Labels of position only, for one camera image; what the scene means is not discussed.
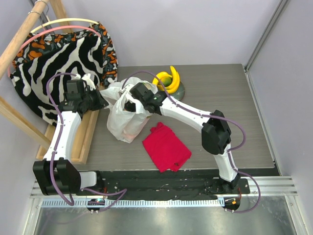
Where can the wooden rack frame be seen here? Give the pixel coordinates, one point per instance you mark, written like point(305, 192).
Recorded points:
point(27, 46)

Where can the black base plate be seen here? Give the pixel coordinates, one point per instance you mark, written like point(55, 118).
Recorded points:
point(151, 185)

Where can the yellow banana left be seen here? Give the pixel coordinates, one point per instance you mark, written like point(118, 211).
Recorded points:
point(163, 74)

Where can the white lemon-print plastic bag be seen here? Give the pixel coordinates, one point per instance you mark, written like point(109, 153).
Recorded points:
point(127, 116)

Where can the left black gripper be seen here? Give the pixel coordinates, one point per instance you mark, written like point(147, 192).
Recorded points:
point(101, 103)

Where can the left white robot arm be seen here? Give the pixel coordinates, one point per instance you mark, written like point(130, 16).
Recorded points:
point(56, 168)

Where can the aluminium rail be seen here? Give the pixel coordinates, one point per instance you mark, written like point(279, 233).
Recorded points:
point(275, 187)

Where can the red folded cloth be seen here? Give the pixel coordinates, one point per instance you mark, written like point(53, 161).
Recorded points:
point(165, 149)

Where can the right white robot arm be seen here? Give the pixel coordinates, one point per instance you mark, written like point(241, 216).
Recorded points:
point(213, 127)

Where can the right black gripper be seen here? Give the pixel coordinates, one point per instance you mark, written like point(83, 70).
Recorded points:
point(133, 105)

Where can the yellow banana right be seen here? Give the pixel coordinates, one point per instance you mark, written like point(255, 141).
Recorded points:
point(175, 81)

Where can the yellow banana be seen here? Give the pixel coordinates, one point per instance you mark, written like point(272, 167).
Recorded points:
point(163, 74)
point(175, 81)

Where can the pink hanger hoop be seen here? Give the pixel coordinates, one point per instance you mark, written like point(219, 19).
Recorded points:
point(49, 34)

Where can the dark round plate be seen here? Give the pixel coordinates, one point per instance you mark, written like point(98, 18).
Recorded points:
point(180, 92)

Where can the cream hanger hoop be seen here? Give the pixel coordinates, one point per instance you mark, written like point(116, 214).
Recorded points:
point(63, 20)

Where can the orange grey patterned cloth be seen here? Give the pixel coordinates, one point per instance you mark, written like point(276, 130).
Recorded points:
point(107, 54)

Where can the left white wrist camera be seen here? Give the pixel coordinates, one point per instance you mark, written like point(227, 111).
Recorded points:
point(87, 81)

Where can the zebra pattern cloth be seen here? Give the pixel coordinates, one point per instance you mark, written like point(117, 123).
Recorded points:
point(53, 70)

